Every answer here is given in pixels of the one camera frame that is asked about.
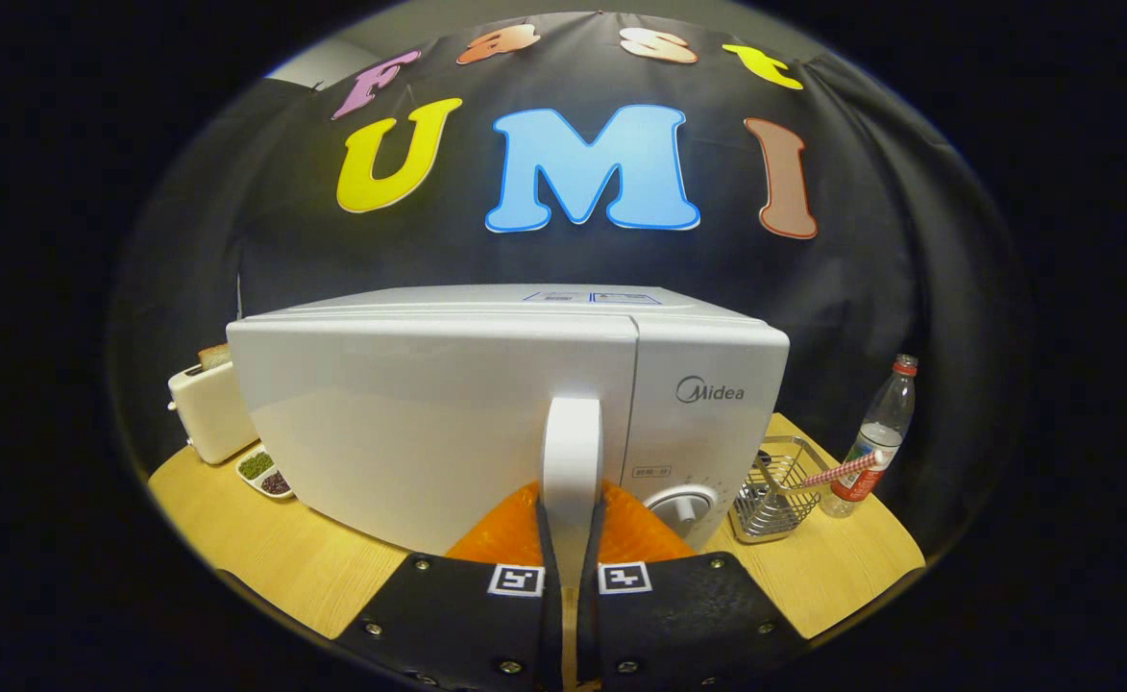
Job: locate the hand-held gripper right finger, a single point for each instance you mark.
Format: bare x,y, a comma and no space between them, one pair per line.
590,625

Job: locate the toast slice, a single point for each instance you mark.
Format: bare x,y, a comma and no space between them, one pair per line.
214,357

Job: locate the white microwave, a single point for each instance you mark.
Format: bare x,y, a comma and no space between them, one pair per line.
409,413

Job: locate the black backdrop cloth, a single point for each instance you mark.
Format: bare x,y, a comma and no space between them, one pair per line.
236,192

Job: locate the clear bottle red label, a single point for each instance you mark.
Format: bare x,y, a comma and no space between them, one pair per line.
875,442

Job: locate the white toaster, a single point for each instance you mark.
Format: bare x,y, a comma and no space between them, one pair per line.
212,413

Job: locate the white divided bean dish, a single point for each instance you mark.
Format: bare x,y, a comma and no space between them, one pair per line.
260,473

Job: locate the red striped stick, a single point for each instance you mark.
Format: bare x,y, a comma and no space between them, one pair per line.
842,471

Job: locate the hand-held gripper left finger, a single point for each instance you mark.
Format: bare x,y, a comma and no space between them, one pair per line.
549,625

